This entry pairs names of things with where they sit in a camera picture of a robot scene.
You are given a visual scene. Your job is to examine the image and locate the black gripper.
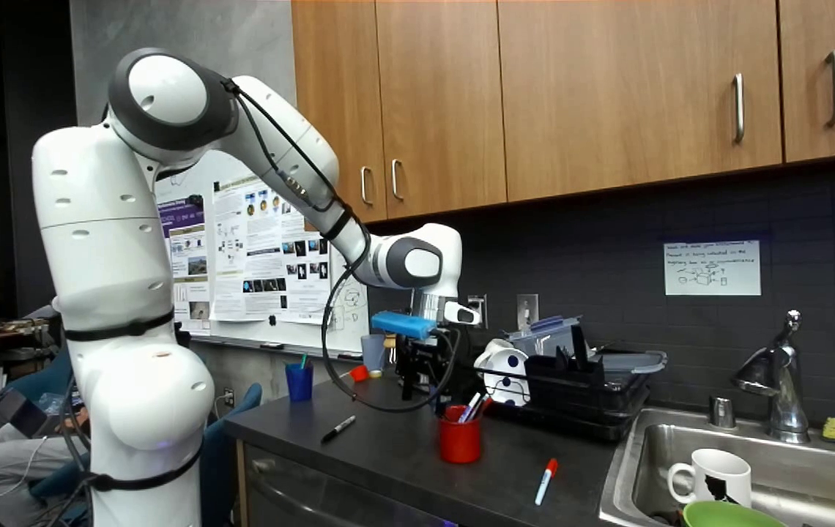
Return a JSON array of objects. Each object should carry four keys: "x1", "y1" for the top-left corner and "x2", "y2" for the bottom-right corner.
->
[{"x1": 396, "y1": 330, "x2": 459, "y2": 403}]

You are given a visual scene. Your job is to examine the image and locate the red mug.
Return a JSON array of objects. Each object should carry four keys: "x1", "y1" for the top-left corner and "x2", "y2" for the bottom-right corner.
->
[{"x1": 437, "y1": 400, "x2": 487, "y2": 467}]

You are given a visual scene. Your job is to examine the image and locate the blue pen cup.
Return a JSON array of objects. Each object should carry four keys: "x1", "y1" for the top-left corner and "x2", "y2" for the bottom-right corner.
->
[{"x1": 285, "y1": 355, "x2": 317, "y2": 403}]

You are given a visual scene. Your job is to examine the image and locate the white mug with black pattern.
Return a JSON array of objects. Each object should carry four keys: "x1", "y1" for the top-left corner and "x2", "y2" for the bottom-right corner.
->
[{"x1": 666, "y1": 445, "x2": 753, "y2": 508}]

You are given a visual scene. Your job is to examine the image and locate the white marker with blue print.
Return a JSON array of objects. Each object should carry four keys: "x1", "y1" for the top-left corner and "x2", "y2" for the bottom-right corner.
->
[{"x1": 459, "y1": 388, "x2": 487, "y2": 424}]

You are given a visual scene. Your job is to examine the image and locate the translucent blue cup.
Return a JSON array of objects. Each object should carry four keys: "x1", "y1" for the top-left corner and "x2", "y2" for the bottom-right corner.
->
[{"x1": 359, "y1": 334, "x2": 392, "y2": 377}]

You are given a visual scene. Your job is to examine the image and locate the white kitchen gadget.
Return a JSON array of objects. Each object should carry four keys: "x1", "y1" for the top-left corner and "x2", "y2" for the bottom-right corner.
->
[{"x1": 472, "y1": 337, "x2": 532, "y2": 409}]

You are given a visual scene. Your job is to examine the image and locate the black marker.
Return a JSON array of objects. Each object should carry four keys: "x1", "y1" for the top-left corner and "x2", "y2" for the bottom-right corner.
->
[{"x1": 320, "y1": 413, "x2": 359, "y2": 447}]

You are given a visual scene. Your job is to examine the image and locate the whiteboard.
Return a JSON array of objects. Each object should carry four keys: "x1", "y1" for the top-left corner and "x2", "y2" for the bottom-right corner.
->
[{"x1": 153, "y1": 144, "x2": 376, "y2": 361}]

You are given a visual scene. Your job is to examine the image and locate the white marker with red cap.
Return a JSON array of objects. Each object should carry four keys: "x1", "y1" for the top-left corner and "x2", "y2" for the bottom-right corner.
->
[{"x1": 532, "y1": 454, "x2": 562, "y2": 508}]

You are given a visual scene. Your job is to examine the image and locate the blue chair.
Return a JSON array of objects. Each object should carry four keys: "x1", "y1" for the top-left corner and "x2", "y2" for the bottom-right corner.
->
[{"x1": 195, "y1": 381, "x2": 267, "y2": 527}]

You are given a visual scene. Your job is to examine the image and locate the white research poster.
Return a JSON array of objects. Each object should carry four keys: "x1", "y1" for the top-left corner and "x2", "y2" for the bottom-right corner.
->
[{"x1": 207, "y1": 172, "x2": 336, "y2": 328}]

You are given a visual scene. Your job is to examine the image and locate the stainless steel sink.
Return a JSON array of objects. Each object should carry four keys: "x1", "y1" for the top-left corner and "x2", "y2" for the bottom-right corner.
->
[{"x1": 597, "y1": 403, "x2": 835, "y2": 527}]

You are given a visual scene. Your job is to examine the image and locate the purple headed poster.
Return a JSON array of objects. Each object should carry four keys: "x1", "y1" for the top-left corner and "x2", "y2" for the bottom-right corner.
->
[{"x1": 154, "y1": 189, "x2": 213, "y2": 325}]

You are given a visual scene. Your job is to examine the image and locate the small chrome sink knob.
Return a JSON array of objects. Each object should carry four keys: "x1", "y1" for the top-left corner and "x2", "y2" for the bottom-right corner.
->
[{"x1": 707, "y1": 393, "x2": 739, "y2": 429}]

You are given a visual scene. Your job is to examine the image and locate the wooden upper cabinets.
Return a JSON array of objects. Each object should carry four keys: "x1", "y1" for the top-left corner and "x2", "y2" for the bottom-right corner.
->
[{"x1": 291, "y1": 0, "x2": 835, "y2": 226}]

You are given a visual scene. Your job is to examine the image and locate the chrome faucet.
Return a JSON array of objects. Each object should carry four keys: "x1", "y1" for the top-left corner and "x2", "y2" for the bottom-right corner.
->
[{"x1": 729, "y1": 306, "x2": 812, "y2": 445}]

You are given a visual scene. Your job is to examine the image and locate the seated person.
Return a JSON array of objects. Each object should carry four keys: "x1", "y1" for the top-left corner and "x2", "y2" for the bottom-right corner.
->
[{"x1": 0, "y1": 413, "x2": 96, "y2": 527}]

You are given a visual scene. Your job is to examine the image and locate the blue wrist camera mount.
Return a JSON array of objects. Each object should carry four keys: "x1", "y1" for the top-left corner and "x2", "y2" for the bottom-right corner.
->
[{"x1": 370, "y1": 306, "x2": 440, "y2": 343}]

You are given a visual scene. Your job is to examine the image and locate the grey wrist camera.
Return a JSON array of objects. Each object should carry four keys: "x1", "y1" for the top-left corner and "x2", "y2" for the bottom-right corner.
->
[{"x1": 440, "y1": 299, "x2": 487, "y2": 328}]

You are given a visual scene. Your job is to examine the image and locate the white wall outlet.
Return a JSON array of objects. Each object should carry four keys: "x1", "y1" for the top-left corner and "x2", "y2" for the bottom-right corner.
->
[
  {"x1": 515, "y1": 289, "x2": 541, "y2": 334},
  {"x1": 469, "y1": 293, "x2": 493, "y2": 330}
]

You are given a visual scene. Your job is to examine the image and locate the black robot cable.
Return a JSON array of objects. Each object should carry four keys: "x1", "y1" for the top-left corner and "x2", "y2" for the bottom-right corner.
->
[{"x1": 222, "y1": 78, "x2": 462, "y2": 416}]

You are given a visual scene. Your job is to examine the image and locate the stainless dishwasher with handle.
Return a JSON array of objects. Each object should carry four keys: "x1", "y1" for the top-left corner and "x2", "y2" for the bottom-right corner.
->
[{"x1": 235, "y1": 441, "x2": 456, "y2": 527}]

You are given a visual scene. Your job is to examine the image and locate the white paper wall note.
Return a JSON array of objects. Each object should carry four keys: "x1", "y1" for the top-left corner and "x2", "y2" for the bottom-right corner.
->
[{"x1": 663, "y1": 236, "x2": 765, "y2": 299}]

